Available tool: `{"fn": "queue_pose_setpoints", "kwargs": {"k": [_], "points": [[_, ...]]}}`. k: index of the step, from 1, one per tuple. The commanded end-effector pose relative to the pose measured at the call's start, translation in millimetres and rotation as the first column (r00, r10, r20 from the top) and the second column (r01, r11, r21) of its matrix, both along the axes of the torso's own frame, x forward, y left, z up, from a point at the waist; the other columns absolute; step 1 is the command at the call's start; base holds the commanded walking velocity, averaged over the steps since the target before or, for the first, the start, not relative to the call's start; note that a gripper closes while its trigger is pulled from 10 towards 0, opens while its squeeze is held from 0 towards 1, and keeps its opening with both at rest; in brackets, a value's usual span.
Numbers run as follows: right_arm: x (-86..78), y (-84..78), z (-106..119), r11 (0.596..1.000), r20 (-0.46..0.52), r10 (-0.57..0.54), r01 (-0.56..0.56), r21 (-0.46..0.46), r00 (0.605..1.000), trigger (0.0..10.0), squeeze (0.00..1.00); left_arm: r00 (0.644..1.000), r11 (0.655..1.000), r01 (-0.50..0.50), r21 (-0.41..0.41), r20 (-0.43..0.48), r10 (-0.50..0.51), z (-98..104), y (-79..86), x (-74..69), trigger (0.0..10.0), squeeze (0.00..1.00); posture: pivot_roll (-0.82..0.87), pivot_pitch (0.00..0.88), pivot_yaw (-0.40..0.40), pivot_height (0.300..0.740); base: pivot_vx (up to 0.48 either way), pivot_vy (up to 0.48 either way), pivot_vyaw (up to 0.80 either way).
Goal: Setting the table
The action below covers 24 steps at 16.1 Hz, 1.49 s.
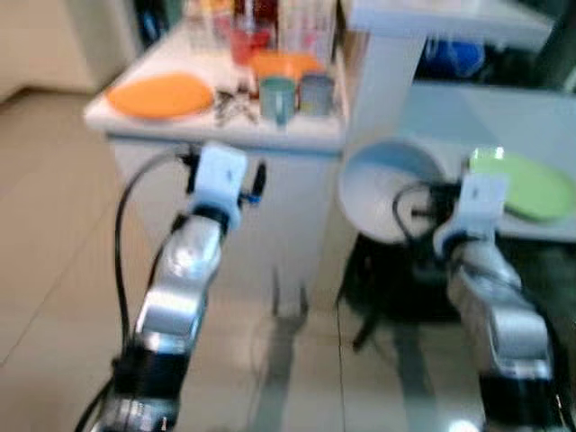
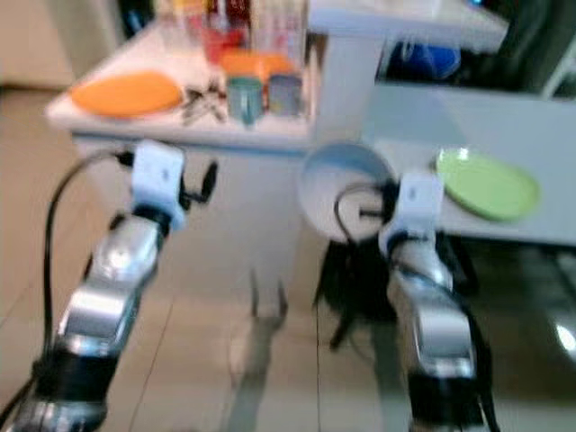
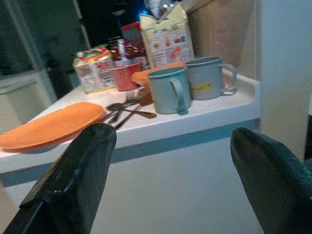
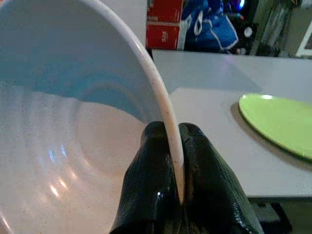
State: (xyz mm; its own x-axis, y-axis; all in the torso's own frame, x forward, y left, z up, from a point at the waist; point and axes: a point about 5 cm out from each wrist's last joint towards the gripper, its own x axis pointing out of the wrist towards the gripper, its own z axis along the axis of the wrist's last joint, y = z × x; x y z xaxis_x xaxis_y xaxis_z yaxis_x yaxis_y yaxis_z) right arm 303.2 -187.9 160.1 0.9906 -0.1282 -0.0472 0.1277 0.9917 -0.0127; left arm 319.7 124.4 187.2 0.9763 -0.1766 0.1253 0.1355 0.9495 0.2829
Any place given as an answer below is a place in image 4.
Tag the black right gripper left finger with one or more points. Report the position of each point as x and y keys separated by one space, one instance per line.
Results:
x=148 y=180

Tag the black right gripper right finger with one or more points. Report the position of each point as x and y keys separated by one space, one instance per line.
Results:
x=209 y=180

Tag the white bowl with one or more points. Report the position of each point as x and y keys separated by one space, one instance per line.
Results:
x=73 y=109

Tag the green plate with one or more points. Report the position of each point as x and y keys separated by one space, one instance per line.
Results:
x=280 y=122

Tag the red box printed 315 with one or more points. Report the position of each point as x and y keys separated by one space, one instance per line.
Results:
x=163 y=36

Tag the blue bag white trim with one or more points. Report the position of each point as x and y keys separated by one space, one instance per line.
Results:
x=209 y=26

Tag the grey curtain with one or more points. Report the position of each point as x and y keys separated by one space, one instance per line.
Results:
x=273 y=26

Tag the white glass-door cabinet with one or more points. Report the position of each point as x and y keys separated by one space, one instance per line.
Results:
x=305 y=41

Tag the red box with label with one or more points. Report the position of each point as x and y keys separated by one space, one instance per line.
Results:
x=164 y=11

